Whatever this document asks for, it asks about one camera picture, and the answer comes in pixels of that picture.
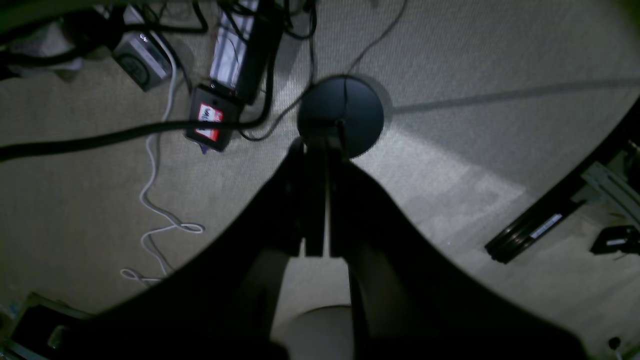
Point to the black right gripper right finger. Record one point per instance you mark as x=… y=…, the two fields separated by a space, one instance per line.
x=412 y=303

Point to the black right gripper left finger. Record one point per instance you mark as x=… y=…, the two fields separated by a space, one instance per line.
x=221 y=304

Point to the black box with name sticker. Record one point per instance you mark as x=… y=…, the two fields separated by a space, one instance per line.
x=212 y=104

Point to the black lamp stand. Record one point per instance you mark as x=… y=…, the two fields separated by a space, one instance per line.
x=345 y=108

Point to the grey power adapter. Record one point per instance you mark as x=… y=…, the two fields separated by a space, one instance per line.
x=143 y=60

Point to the black aluminium frame bar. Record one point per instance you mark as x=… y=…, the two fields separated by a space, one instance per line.
x=610 y=174

